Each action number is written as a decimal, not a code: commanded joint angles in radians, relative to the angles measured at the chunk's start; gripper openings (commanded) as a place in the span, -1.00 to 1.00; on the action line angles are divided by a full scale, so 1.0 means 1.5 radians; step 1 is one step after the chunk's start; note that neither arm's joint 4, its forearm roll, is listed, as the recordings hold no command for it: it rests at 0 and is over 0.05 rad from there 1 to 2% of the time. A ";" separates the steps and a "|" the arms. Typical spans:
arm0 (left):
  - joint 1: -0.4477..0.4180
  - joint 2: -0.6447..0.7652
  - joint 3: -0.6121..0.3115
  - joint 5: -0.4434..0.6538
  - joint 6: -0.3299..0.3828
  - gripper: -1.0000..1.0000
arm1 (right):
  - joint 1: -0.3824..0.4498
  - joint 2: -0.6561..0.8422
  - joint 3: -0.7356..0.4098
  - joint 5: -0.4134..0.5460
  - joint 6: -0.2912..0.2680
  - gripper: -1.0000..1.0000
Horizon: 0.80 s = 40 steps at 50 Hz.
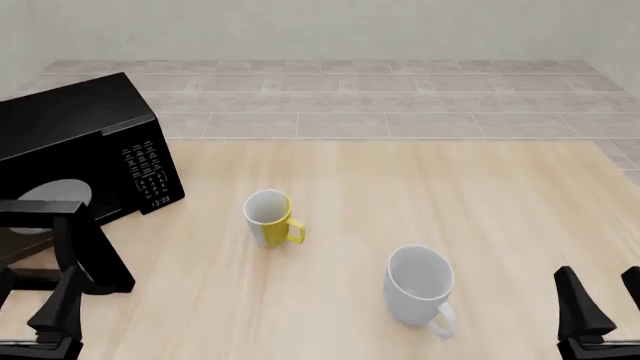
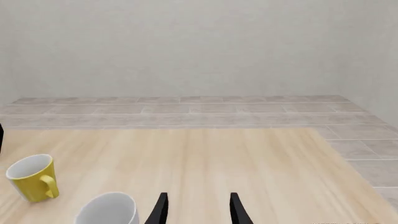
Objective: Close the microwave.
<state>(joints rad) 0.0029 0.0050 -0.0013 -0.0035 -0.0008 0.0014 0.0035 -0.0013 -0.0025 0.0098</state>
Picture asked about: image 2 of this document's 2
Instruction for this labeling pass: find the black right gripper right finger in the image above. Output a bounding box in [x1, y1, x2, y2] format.
[229, 192, 254, 224]

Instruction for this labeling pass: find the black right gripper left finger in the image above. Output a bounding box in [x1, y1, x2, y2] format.
[144, 192, 170, 224]

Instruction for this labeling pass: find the white mug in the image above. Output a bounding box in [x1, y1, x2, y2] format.
[73, 191, 140, 224]

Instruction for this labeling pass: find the yellow mug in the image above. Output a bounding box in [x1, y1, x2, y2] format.
[6, 153, 60, 203]

